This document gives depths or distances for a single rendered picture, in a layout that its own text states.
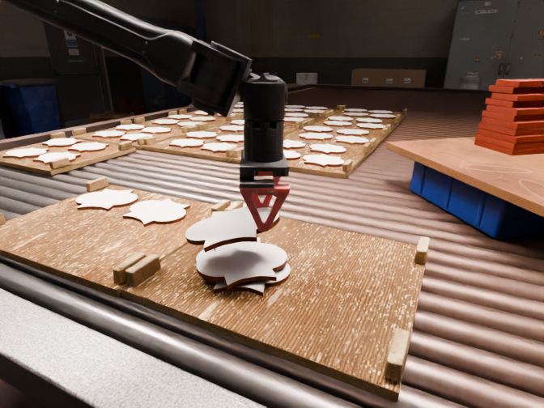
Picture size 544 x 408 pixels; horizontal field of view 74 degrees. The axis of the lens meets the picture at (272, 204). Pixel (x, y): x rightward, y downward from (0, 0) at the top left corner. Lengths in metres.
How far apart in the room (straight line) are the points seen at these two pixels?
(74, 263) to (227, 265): 0.27
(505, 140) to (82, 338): 0.99
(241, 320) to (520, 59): 6.67
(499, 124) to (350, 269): 0.62
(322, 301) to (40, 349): 0.38
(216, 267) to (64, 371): 0.23
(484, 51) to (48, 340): 6.74
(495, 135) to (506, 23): 5.88
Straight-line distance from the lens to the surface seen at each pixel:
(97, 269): 0.67
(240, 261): 0.59
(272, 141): 0.49
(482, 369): 0.55
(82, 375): 0.52
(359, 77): 6.80
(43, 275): 0.76
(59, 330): 0.60
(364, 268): 0.63
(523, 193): 0.78
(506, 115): 1.08
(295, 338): 0.48
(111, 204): 0.92
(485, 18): 6.92
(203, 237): 0.54
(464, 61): 6.89
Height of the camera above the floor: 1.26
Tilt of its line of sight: 22 degrees down
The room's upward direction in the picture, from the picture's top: straight up
